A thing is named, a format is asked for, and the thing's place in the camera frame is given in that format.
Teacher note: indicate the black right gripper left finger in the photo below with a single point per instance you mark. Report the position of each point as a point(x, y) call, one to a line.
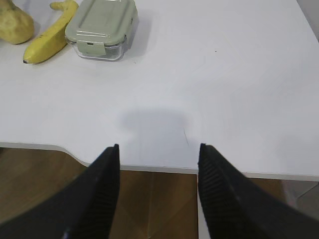
point(82, 210)

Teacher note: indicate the yellow banana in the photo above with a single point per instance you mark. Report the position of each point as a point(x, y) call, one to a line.
point(52, 40)

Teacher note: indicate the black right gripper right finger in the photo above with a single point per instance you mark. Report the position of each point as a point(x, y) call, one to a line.
point(236, 208)

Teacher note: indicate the yellow pear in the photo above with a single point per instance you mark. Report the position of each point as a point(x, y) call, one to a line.
point(16, 26)

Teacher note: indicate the green lid glass food container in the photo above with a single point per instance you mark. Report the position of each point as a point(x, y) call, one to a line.
point(102, 29)

